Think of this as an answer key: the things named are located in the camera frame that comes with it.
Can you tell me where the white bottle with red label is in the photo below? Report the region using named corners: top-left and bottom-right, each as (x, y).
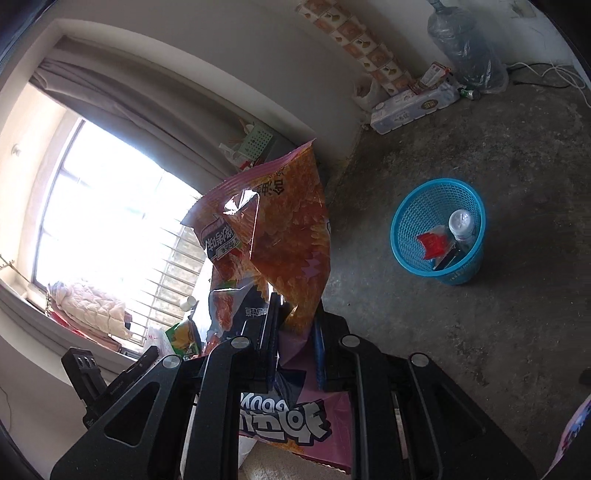
top-left (447, 209), bottom-right (476, 244)

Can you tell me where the yellow snack packet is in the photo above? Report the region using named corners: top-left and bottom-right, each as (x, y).
top-left (165, 320), bottom-right (202, 361)

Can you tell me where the green storage basket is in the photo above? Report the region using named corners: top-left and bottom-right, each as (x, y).
top-left (239, 124), bottom-right (279, 163)

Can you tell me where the orange snack bag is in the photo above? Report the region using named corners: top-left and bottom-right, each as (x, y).
top-left (180, 138), bottom-right (331, 339)

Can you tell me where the white windowed cardboard box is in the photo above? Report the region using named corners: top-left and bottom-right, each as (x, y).
top-left (431, 242), bottom-right (472, 274)

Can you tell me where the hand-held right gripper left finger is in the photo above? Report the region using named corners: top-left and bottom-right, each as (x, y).
top-left (50, 292), bottom-right (283, 480)

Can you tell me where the pale quilted blanket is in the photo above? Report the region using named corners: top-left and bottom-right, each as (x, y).
top-left (47, 280), bottom-right (133, 343)

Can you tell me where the pink snack bag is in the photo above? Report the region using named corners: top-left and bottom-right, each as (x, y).
top-left (205, 281), bottom-right (357, 472)

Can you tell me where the blue plastic basket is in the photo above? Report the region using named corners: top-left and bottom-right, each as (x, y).
top-left (390, 178), bottom-right (487, 286)

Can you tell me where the blue water jug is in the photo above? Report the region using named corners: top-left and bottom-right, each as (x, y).
top-left (426, 0), bottom-right (509, 94)

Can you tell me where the tissue roll pack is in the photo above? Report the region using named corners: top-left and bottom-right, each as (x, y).
top-left (369, 85), bottom-right (461, 136)

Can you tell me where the white cable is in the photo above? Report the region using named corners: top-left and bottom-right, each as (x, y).
top-left (505, 61), bottom-right (588, 89)

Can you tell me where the metal window grille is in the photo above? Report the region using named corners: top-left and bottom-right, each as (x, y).
top-left (133, 216), bottom-right (214, 348)

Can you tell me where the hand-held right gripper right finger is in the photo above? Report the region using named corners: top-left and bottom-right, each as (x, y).
top-left (311, 309), bottom-right (539, 480)

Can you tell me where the red and white carton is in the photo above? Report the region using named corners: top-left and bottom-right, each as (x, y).
top-left (417, 62), bottom-right (452, 92)

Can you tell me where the white plastic bag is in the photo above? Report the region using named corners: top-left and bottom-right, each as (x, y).
top-left (353, 76), bottom-right (385, 112)

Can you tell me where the beige curtain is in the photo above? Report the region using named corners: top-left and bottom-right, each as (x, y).
top-left (28, 34), bottom-right (362, 186)

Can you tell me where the patterned paper roll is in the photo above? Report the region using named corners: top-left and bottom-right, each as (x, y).
top-left (295, 0), bottom-right (413, 94)

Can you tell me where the red snack packet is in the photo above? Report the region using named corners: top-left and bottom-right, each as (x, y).
top-left (415, 226), bottom-right (451, 262)

